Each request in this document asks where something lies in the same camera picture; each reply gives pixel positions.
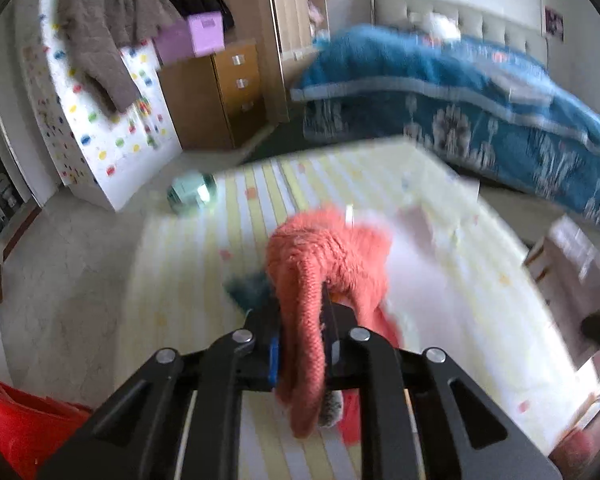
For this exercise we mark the wooden drawer cabinet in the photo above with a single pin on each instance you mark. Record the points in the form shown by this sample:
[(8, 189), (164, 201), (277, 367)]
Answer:
[(200, 105)]

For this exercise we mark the folded grey cloth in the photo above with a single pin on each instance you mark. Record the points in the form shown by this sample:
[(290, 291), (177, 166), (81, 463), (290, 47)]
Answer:
[(527, 90)]

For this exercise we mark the wooden wardrobe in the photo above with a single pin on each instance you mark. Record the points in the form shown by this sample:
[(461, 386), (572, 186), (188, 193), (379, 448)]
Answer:
[(290, 20)]

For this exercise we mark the bed with blue blanket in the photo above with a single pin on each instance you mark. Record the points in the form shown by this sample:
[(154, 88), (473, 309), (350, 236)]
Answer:
[(405, 65)]

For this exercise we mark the dark green rug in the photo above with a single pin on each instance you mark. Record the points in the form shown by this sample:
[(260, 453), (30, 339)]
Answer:
[(275, 145)]

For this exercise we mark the teal fuzzy cloth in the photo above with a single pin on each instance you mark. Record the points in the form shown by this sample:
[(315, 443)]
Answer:
[(252, 290)]

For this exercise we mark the red plastic bin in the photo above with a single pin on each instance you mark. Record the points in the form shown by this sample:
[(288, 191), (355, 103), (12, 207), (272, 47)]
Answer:
[(20, 425)]

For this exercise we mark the teal round object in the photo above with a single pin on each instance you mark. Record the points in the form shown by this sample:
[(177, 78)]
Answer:
[(190, 194)]

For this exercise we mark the salmon knitted cloth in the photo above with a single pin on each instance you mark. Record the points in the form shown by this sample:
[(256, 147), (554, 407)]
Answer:
[(320, 255)]

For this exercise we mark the pink white cloth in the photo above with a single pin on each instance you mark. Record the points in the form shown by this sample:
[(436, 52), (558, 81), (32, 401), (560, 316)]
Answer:
[(430, 285)]

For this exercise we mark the brown cardboard box piece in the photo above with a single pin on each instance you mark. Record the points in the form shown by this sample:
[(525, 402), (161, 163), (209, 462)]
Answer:
[(565, 260)]

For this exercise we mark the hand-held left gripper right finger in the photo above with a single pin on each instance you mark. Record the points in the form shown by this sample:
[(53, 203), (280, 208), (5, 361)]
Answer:
[(340, 340)]

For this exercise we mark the purple storage box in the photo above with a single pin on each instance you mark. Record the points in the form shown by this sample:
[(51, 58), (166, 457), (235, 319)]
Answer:
[(205, 35)]

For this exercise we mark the small wall picture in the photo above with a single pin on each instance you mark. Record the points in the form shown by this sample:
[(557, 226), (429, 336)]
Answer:
[(554, 22)]

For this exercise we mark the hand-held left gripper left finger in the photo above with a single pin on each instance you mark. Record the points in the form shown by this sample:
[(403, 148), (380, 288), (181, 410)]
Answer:
[(275, 360)]

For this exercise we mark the person's plaid red pants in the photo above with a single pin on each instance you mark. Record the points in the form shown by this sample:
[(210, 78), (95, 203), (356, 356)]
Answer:
[(575, 447)]

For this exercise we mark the pile of folded clothes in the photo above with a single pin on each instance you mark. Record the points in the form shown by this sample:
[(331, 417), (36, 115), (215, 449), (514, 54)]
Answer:
[(319, 17)]

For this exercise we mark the white polka-dot board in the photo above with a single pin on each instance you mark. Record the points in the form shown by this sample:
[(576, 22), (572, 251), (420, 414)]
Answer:
[(105, 155)]

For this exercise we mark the brown padded coat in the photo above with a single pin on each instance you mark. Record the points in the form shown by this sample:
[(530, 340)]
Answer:
[(105, 20)]

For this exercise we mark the white plush toy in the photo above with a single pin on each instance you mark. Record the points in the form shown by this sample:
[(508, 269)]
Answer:
[(442, 25)]

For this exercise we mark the white toilet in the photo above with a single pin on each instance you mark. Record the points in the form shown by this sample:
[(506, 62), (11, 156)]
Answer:
[(5, 191)]

